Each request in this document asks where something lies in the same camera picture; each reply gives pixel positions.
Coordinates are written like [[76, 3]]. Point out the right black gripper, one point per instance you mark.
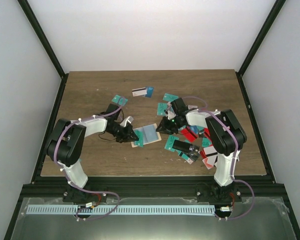
[[165, 127]]

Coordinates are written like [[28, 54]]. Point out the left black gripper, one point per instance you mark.
[[127, 137]]

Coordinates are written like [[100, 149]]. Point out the beige leather card holder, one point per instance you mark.
[[147, 135]]

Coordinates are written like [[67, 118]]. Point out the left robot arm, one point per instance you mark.
[[65, 143]]

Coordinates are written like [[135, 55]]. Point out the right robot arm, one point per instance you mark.
[[225, 133]]

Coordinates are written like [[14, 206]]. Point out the teal VIP card centre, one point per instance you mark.
[[170, 142]]

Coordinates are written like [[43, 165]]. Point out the teal vip card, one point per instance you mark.
[[169, 97], [170, 142]]

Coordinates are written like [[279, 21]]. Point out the teal card upright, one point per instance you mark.
[[161, 107]]

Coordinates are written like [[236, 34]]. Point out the black card right pile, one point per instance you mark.
[[184, 146]]

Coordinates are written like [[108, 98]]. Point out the red card magnetic stripe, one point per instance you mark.
[[189, 134]]

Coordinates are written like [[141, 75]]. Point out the teal VIP card top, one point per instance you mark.
[[169, 97]]

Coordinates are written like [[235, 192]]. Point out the blue card top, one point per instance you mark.
[[149, 91]]

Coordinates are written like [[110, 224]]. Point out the white card magnetic stripe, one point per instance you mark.
[[139, 92]]

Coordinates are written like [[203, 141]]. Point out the light blue slotted strip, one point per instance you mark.
[[127, 210]]

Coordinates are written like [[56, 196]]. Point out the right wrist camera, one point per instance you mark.
[[170, 113]]

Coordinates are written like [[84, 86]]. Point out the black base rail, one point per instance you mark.
[[203, 188]]

